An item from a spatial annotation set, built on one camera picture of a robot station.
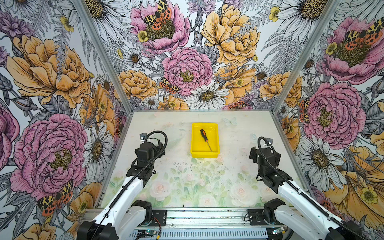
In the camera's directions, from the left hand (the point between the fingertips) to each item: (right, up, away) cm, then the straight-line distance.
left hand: (152, 149), depth 84 cm
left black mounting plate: (+7, -31, -9) cm, 33 cm away
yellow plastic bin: (+26, -2, +15) cm, 31 cm away
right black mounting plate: (+54, -32, -10) cm, 63 cm away
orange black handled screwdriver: (+30, +6, +21) cm, 37 cm away
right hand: (+61, -2, -1) cm, 61 cm away
